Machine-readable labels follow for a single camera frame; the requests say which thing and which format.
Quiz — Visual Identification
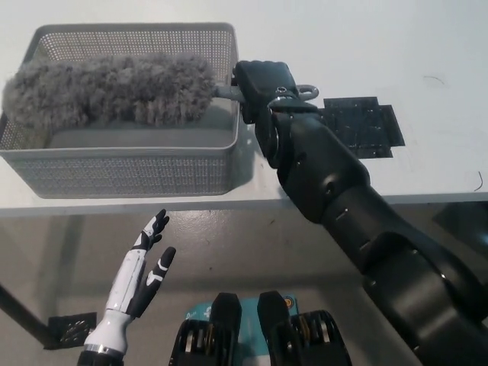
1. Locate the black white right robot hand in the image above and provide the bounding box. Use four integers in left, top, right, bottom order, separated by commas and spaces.
233, 59, 300, 124

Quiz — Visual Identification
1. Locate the black tape patch on desk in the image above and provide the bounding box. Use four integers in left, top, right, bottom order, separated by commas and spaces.
318, 97, 406, 160

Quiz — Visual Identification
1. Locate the black teal robot body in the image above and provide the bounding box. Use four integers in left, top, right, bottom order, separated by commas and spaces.
169, 291, 352, 366

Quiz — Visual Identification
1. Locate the grey fluffy duster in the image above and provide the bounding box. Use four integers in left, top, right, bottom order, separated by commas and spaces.
2, 52, 319, 129

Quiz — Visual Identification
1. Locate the grey perforated plastic basket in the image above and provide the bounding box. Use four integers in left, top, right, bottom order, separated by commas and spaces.
0, 22, 253, 199

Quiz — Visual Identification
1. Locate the black table leg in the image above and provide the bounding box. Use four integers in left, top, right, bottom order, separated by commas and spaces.
0, 281, 58, 344

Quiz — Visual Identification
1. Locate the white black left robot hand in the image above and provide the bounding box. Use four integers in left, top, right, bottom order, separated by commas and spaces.
83, 208, 177, 351

